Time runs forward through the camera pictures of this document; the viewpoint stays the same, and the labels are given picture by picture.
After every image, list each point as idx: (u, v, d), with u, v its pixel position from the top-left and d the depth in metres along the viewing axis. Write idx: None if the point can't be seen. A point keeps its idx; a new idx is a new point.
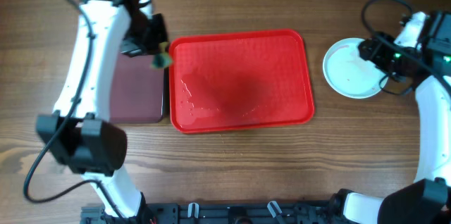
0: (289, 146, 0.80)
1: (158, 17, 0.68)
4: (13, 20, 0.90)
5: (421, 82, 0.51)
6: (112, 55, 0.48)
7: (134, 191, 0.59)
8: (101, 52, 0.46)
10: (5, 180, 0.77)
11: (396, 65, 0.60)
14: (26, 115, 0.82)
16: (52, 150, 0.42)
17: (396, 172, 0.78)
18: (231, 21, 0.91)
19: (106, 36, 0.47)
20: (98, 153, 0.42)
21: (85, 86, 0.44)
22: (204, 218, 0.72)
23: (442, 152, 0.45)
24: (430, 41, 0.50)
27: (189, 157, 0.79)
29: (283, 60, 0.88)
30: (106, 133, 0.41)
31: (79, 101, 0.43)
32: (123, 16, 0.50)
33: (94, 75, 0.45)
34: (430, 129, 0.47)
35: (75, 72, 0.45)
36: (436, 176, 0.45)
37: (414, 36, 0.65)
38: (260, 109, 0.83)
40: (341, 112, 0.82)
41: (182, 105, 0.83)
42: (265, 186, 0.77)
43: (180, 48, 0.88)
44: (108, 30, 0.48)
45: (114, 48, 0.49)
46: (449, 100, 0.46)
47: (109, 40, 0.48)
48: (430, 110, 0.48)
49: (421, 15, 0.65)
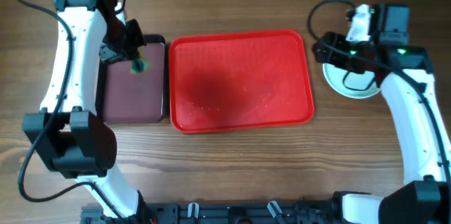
0: (289, 146, 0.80)
1: (133, 22, 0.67)
4: (13, 20, 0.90)
5: (383, 78, 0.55)
6: (94, 55, 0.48)
7: (131, 191, 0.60)
8: (82, 52, 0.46)
10: (4, 180, 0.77)
11: (353, 63, 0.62)
14: (25, 115, 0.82)
16: (41, 149, 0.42)
17: (396, 172, 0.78)
18: (231, 21, 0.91)
19: (85, 38, 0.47)
20: (87, 146, 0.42)
21: (70, 82, 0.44)
22: (204, 218, 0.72)
23: (423, 148, 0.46)
24: (381, 34, 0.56)
27: (189, 157, 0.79)
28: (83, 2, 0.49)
29: (283, 60, 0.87)
30: (94, 126, 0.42)
31: (64, 98, 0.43)
32: (99, 21, 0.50)
33: (79, 72, 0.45)
34: (405, 127, 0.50)
35: (58, 72, 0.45)
36: (423, 174, 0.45)
37: (363, 27, 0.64)
38: (260, 109, 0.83)
40: (341, 112, 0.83)
41: (182, 105, 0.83)
42: (266, 186, 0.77)
43: (179, 47, 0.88)
44: (87, 32, 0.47)
45: (94, 49, 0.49)
46: (414, 93, 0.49)
47: (89, 41, 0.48)
48: (399, 108, 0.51)
49: (363, 8, 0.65)
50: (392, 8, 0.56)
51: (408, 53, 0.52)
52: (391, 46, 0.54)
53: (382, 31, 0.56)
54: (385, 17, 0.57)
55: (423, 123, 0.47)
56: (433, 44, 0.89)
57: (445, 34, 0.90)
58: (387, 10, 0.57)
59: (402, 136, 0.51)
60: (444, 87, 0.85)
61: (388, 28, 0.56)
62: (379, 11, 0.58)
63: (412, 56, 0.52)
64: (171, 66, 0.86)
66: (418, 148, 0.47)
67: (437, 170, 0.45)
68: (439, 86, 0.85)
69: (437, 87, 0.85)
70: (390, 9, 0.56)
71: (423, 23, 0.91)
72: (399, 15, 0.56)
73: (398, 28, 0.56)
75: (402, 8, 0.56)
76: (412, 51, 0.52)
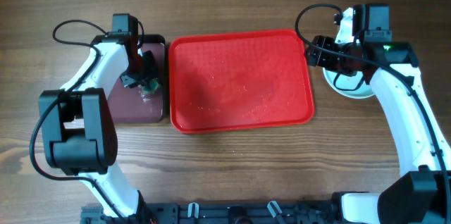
0: (289, 146, 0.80)
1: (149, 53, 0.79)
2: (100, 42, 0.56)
4: (13, 20, 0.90)
5: (371, 75, 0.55)
6: (114, 70, 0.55)
7: (131, 191, 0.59)
8: (106, 62, 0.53)
10: (5, 180, 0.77)
11: (342, 64, 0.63)
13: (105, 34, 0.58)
14: (26, 115, 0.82)
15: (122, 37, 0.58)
16: (48, 129, 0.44)
17: (396, 172, 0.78)
18: (231, 22, 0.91)
19: (109, 58, 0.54)
20: (94, 127, 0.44)
21: (89, 76, 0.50)
22: (204, 218, 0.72)
23: (416, 139, 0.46)
24: (366, 34, 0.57)
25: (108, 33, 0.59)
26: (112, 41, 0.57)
27: (189, 157, 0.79)
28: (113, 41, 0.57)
29: (283, 60, 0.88)
30: (103, 106, 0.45)
31: (82, 82, 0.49)
32: (123, 53, 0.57)
33: (99, 71, 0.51)
34: (397, 121, 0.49)
35: (81, 70, 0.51)
36: (418, 165, 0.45)
37: (350, 29, 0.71)
38: (260, 109, 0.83)
40: (341, 112, 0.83)
41: (182, 105, 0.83)
42: (266, 186, 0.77)
43: (179, 48, 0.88)
44: (112, 53, 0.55)
45: (114, 70, 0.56)
46: (402, 85, 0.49)
47: (113, 60, 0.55)
48: (390, 102, 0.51)
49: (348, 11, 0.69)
50: (373, 8, 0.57)
51: (392, 50, 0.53)
52: (375, 44, 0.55)
53: (365, 30, 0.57)
54: (367, 17, 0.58)
55: (413, 115, 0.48)
56: (433, 44, 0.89)
57: (445, 35, 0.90)
58: (368, 10, 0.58)
59: (395, 131, 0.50)
60: (443, 87, 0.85)
61: (371, 26, 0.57)
62: (361, 12, 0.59)
63: (397, 51, 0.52)
64: (171, 66, 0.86)
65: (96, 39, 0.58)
66: (411, 139, 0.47)
67: (432, 160, 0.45)
68: (439, 86, 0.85)
69: (436, 87, 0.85)
70: (371, 8, 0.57)
71: (423, 23, 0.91)
72: (381, 13, 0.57)
73: (380, 26, 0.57)
75: (382, 8, 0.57)
76: (396, 47, 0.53)
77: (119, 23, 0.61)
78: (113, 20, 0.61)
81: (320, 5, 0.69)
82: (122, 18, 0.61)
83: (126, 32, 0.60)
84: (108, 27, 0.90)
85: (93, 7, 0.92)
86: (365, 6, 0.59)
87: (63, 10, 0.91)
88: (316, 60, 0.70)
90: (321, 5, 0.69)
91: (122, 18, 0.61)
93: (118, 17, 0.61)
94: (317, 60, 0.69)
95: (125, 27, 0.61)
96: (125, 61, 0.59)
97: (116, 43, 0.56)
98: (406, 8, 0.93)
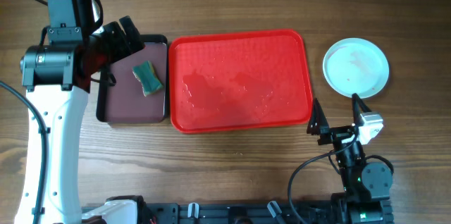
0: (289, 146, 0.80)
1: (113, 25, 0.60)
2: (42, 67, 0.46)
4: (13, 20, 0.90)
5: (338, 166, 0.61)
6: (74, 142, 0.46)
7: (128, 208, 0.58)
8: (58, 149, 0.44)
10: (5, 180, 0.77)
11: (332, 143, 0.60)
13: (41, 57, 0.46)
14: (25, 115, 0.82)
15: (69, 51, 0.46)
16: None
17: (396, 172, 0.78)
18: (231, 21, 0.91)
19: (60, 134, 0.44)
20: None
21: (47, 191, 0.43)
22: (204, 218, 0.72)
23: None
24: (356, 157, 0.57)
25: (44, 51, 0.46)
26: (57, 56, 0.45)
27: (189, 157, 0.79)
28: (58, 70, 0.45)
29: (283, 60, 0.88)
30: None
31: (41, 211, 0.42)
32: (79, 95, 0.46)
33: (55, 179, 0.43)
34: None
35: (31, 177, 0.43)
36: None
37: (367, 137, 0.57)
38: (260, 109, 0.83)
40: (341, 112, 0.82)
41: (182, 105, 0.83)
42: (265, 186, 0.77)
43: (179, 48, 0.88)
44: (63, 120, 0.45)
45: (75, 134, 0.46)
46: None
47: (67, 129, 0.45)
48: None
49: (376, 123, 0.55)
50: (373, 194, 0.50)
51: (367, 217, 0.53)
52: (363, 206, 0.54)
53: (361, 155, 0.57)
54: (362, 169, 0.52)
55: None
56: (432, 44, 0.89)
57: (445, 35, 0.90)
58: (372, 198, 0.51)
59: None
60: (444, 87, 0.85)
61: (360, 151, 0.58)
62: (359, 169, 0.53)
63: (373, 215, 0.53)
64: (171, 65, 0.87)
65: (30, 59, 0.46)
66: None
67: None
68: (440, 86, 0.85)
69: (437, 88, 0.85)
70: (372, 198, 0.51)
71: (422, 23, 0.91)
72: (381, 170, 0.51)
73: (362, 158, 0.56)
75: (382, 196, 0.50)
76: (368, 207, 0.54)
77: (61, 15, 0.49)
78: (48, 11, 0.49)
81: (368, 115, 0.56)
82: (63, 0, 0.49)
83: (73, 27, 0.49)
84: None
85: None
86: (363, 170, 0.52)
87: None
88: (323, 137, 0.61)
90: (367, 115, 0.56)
91: (65, 5, 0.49)
93: (56, 1, 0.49)
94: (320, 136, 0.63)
95: (70, 17, 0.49)
96: (86, 96, 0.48)
97: (65, 59, 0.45)
98: (406, 8, 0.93)
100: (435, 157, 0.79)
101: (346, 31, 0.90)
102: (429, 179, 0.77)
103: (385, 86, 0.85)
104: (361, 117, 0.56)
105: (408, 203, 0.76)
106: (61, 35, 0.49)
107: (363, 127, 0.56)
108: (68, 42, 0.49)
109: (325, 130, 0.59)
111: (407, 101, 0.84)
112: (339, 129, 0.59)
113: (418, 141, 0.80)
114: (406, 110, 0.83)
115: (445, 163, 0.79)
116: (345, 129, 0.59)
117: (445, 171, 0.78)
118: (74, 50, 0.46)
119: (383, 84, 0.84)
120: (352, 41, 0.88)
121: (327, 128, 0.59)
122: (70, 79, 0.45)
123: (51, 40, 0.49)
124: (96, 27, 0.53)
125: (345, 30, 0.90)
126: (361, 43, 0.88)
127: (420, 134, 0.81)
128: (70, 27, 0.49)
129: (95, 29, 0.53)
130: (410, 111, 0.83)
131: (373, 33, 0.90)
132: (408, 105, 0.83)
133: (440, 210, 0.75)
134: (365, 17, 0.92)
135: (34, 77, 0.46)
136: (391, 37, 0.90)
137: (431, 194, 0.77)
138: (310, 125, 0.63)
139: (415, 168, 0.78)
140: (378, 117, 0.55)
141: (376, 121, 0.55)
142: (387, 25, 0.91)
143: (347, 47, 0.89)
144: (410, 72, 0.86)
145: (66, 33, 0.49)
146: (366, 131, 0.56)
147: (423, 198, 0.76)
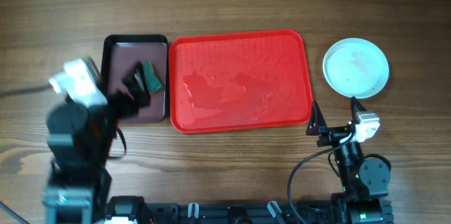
0: (290, 146, 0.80)
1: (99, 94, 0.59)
2: (63, 208, 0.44)
4: (13, 20, 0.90)
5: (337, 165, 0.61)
6: None
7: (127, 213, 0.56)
8: None
10: (5, 180, 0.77)
11: (330, 142, 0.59)
13: (60, 196, 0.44)
14: (25, 115, 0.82)
15: (87, 191, 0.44)
16: None
17: (397, 172, 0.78)
18: (231, 21, 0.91)
19: None
20: None
21: None
22: (204, 218, 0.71)
23: None
24: (356, 156, 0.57)
25: (62, 190, 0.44)
26: (75, 200, 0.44)
27: (189, 157, 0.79)
28: (78, 213, 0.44)
29: (283, 60, 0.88)
30: None
31: None
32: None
33: None
34: None
35: None
36: None
37: (363, 136, 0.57)
38: (260, 109, 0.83)
40: (341, 112, 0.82)
41: (182, 105, 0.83)
42: (266, 186, 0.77)
43: (179, 48, 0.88)
44: None
45: None
46: None
47: None
48: None
49: (373, 121, 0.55)
50: (371, 191, 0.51)
51: (367, 217, 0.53)
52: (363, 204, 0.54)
53: (360, 156, 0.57)
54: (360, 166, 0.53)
55: None
56: (432, 44, 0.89)
57: (445, 35, 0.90)
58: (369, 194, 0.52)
59: None
60: (444, 87, 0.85)
61: (359, 151, 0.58)
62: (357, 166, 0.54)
63: (372, 214, 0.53)
64: (171, 65, 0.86)
65: (50, 198, 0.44)
66: None
67: None
68: (440, 86, 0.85)
69: (437, 88, 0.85)
70: (370, 194, 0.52)
71: (422, 23, 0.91)
72: (378, 166, 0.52)
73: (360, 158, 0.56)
75: (381, 192, 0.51)
76: (368, 207, 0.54)
77: (65, 158, 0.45)
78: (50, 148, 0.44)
81: (365, 114, 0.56)
82: (65, 131, 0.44)
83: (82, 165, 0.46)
84: (108, 27, 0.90)
85: (93, 7, 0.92)
86: (361, 167, 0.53)
87: (63, 10, 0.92)
88: (322, 139, 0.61)
90: (363, 114, 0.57)
91: (68, 149, 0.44)
93: (58, 144, 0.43)
94: (318, 137, 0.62)
95: (75, 162, 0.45)
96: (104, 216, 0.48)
97: (84, 204, 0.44)
98: (406, 8, 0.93)
100: (435, 157, 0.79)
101: (346, 31, 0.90)
102: (429, 179, 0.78)
103: (385, 86, 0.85)
104: (357, 115, 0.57)
105: (408, 203, 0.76)
106: (68, 163, 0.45)
107: (361, 126, 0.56)
108: (78, 170, 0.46)
109: (322, 131, 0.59)
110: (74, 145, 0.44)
111: (407, 101, 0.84)
112: (336, 129, 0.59)
113: (418, 142, 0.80)
114: (406, 110, 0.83)
115: (445, 163, 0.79)
116: (343, 129, 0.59)
117: (445, 171, 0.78)
118: (92, 193, 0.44)
119: (383, 84, 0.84)
120: (352, 41, 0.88)
121: (324, 129, 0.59)
122: (93, 220, 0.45)
123: (60, 165, 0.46)
124: (96, 132, 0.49)
125: (345, 30, 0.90)
126: (361, 43, 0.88)
127: (420, 134, 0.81)
128: (76, 162, 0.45)
129: (96, 134, 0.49)
130: (410, 111, 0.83)
131: (373, 33, 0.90)
132: (408, 105, 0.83)
133: (439, 210, 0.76)
134: (365, 17, 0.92)
135: (55, 215, 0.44)
136: (391, 37, 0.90)
137: (432, 194, 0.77)
138: (309, 125, 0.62)
139: (415, 168, 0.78)
140: (373, 115, 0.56)
141: (371, 119, 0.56)
142: (387, 25, 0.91)
143: (347, 47, 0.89)
144: (410, 72, 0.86)
145: (72, 160, 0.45)
146: (362, 129, 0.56)
147: (423, 199, 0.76)
